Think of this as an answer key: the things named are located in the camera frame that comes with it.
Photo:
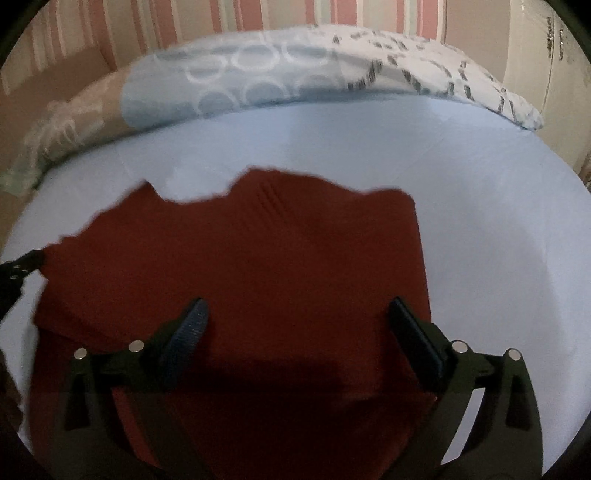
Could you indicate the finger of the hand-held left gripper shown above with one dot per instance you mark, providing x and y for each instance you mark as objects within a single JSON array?
[{"x": 21, "y": 270}]

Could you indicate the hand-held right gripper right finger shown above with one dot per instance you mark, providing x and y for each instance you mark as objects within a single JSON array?
[{"x": 412, "y": 333}]

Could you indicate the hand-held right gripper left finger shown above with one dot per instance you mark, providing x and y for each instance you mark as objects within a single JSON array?
[{"x": 189, "y": 333}]

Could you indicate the red knitted sweater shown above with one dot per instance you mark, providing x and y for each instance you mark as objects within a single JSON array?
[{"x": 277, "y": 277}]

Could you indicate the bed with light blue sheet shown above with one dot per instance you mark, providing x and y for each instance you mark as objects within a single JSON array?
[{"x": 485, "y": 230}]

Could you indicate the brown headboard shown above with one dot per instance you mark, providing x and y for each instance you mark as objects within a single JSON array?
[{"x": 46, "y": 101}]

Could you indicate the patterned blue beige pillow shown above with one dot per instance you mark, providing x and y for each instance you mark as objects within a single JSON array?
[{"x": 231, "y": 87}]

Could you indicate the beige wardrobe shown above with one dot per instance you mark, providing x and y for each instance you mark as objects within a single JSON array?
[{"x": 554, "y": 92}]

